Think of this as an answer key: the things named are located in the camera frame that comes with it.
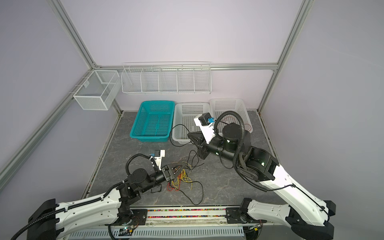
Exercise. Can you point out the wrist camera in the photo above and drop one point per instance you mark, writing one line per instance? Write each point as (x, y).
(206, 124)
(157, 156)

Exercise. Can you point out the white mesh wall box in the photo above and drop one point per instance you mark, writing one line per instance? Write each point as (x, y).
(99, 90)

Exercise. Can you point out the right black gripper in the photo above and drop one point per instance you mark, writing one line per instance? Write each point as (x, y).
(204, 146)

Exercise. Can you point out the white plastic basket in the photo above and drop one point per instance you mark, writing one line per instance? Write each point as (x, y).
(183, 121)
(219, 106)

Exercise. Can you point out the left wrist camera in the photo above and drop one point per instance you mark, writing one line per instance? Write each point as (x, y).
(157, 156)

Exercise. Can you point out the middle white plastic basket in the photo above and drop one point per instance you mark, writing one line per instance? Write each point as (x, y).
(183, 121)

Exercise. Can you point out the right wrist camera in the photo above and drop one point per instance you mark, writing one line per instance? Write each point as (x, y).
(206, 124)

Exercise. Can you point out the aluminium cage frame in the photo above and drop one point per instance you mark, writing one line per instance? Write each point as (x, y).
(61, 156)

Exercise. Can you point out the white slotted cable duct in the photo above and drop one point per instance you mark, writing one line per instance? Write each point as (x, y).
(159, 233)

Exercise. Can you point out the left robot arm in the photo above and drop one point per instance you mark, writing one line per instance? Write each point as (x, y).
(53, 221)

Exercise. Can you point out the front aluminium rail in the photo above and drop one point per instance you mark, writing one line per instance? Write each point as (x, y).
(195, 214)

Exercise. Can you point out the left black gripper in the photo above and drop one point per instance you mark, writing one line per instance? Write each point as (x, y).
(170, 177)

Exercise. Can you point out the white wire wall shelf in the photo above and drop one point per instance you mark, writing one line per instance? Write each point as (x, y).
(167, 78)

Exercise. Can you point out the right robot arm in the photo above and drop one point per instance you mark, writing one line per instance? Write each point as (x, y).
(264, 172)

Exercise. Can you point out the right white plastic basket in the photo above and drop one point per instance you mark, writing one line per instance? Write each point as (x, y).
(219, 106)

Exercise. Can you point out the teal plastic basket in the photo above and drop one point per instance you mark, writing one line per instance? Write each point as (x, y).
(154, 121)

